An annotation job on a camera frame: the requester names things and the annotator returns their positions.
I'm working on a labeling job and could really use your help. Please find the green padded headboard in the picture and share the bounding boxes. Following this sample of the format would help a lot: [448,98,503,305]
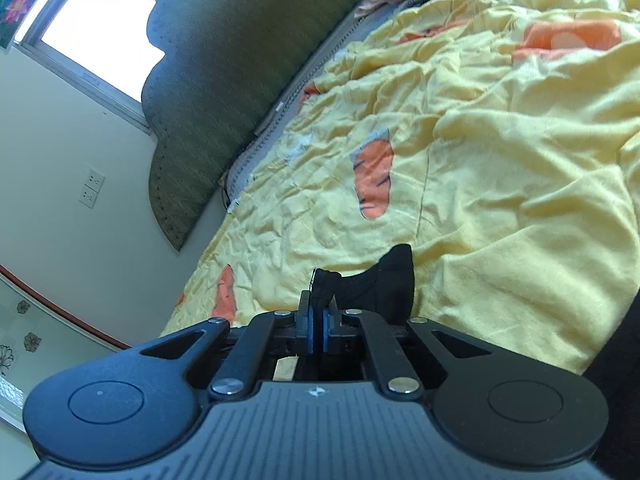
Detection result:
[141,0,392,252]

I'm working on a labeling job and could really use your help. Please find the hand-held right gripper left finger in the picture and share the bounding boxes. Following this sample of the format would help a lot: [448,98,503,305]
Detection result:
[142,290,321,402]

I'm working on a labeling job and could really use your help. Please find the window with metal frame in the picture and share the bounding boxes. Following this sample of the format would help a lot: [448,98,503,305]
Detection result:
[15,0,194,134]

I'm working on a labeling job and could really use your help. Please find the black pants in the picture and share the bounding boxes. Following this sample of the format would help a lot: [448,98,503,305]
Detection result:
[312,243,416,322]

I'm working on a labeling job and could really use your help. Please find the yellow blanket with orange print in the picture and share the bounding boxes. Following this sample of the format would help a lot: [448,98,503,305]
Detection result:
[160,0,640,377]

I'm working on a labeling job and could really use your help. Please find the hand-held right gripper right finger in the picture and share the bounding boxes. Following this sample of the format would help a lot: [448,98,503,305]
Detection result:
[322,294,494,402]

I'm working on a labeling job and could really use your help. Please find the flower wall poster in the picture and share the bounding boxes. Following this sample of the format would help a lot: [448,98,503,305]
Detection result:
[0,0,74,51]

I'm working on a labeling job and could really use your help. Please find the white wall socket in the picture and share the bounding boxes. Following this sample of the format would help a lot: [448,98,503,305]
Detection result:
[78,167,106,210]

